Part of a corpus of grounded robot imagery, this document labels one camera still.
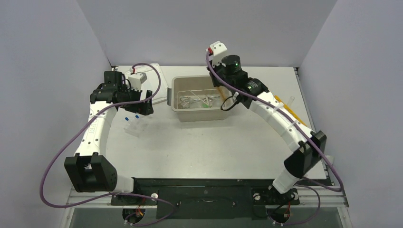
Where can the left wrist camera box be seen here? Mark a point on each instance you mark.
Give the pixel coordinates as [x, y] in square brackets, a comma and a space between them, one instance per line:
[135, 79]

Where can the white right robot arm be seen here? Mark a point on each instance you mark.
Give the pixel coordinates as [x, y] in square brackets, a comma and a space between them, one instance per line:
[306, 145]

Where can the grey round ball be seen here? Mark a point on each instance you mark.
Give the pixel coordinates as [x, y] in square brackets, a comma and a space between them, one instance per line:
[330, 159]

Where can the metal crucible tongs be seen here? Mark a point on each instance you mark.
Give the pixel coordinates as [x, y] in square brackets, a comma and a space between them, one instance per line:
[208, 99]

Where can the white plastic tub lid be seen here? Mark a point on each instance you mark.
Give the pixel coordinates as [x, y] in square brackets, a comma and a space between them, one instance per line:
[152, 81]

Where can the black base frame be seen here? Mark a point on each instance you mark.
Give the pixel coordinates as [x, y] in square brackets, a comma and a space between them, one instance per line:
[210, 198]

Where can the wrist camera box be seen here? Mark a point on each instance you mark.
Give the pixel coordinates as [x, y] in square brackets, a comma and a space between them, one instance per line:
[135, 79]
[216, 52]

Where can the large clear test tube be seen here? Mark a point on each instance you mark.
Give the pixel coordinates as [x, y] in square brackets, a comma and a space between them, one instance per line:
[291, 101]

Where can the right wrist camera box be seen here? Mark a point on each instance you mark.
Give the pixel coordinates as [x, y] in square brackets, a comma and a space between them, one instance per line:
[216, 52]

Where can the beige plastic tub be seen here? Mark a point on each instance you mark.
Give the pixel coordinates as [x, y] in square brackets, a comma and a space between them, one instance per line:
[200, 86]

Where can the small clear beaker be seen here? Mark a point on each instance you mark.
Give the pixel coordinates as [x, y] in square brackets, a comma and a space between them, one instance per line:
[184, 102]

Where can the test tube brush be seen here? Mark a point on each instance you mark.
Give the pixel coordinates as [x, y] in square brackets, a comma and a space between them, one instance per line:
[222, 94]

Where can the yellow test tube rack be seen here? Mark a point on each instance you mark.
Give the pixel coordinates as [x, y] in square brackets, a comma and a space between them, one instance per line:
[288, 108]

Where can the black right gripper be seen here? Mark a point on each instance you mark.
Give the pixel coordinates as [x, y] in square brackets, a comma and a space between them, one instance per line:
[215, 80]

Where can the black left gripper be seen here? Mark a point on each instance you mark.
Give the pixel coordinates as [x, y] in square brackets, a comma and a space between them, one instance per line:
[144, 108]

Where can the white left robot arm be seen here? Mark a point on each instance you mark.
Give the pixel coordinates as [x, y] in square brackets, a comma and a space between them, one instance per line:
[89, 170]

